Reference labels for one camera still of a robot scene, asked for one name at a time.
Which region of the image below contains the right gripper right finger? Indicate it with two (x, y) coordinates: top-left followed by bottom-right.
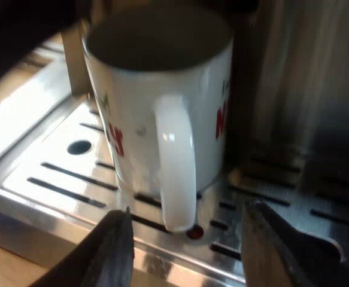
(241, 200), (343, 287)

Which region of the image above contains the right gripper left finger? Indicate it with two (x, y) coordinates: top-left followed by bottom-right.
(30, 206), (135, 287)

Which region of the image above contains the white mug with red print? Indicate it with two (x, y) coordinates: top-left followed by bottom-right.
(81, 13), (234, 233)

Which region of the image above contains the steel espresso machine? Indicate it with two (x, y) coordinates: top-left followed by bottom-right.
(0, 0), (349, 287)

